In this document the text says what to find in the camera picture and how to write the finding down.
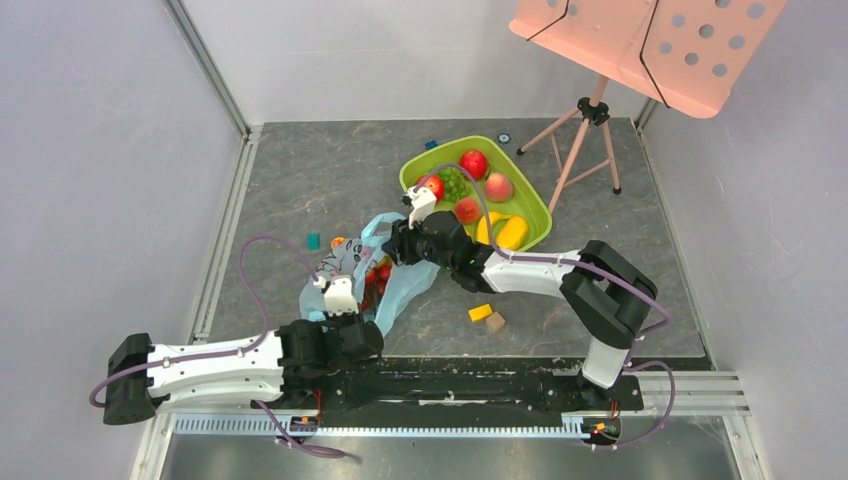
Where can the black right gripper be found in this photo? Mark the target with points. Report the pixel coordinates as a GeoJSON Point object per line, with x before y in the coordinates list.
{"type": "Point", "coordinates": [403, 242]}

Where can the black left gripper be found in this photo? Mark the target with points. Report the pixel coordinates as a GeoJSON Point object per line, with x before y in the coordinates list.
{"type": "Point", "coordinates": [329, 319]}

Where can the red fake apple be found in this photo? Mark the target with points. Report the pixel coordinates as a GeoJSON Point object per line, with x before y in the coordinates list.
{"type": "Point", "coordinates": [476, 163]}
{"type": "Point", "coordinates": [433, 183]}

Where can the red fake strawberries bunch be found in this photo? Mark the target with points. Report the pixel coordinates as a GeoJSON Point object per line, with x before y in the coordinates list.
{"type": "Point", "coordinates": [375, 283]}

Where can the light blue plastic bag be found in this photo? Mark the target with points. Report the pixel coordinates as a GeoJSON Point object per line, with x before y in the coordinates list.
{"type": "Point", "coordinates": [362, 253]}

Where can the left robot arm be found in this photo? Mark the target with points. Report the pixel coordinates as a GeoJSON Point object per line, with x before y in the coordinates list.
{"type": "Point", "coordinates": [143, 377]}

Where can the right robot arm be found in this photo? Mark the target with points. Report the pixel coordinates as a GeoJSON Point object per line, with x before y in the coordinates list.
{"type": "Point", "coordinates": [610, 296]}

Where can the small fake peach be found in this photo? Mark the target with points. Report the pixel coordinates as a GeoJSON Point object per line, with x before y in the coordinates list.
{"type": "Point", "coordinates": [468, 210]}

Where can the yellow fake banana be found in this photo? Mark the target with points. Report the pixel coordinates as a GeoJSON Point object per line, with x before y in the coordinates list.
{"type": "Point", "coordinates": [485, 223]}

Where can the green fake grapes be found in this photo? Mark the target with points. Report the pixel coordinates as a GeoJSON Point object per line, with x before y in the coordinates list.
{"type": "Point", "coordinates": [456, 185]}

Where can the yellow fake mango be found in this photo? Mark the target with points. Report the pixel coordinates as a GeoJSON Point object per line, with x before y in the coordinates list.
{"type": "Point", "coordinates": [513, 233]}

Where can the pink fake peach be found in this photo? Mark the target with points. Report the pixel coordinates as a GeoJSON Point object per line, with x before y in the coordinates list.
{"type": "Point", "coordinates": [498, 188]}

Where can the yellow block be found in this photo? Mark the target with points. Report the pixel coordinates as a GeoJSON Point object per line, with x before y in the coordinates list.
{"type": "Point", "coordinates": [480, 313]}

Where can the lime green plastic tray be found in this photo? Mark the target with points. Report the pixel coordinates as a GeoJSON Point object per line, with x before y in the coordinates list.
{"type": "Point", "coordinates": [525, 202]}

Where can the brown wooden cube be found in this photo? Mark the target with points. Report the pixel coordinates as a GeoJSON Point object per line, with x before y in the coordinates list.
{"type": "Point", "coordinates": [495, 322]}

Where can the small teal block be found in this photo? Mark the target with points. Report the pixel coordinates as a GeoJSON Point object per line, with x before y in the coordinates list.
{"type": "Point", "coordinates": [313, 241]}

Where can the pink music stand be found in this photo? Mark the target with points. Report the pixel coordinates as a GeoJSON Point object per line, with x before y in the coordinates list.
{"type": "Point", "coordinates": [687, 55]}

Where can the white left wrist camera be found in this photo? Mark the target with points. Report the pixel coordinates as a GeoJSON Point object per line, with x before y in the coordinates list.
{"type": "Point", "coordinates": [337, 295]}

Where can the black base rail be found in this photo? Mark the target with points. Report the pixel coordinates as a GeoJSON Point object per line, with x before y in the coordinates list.
{"type": "Point", "coordinates": [455, 393]}

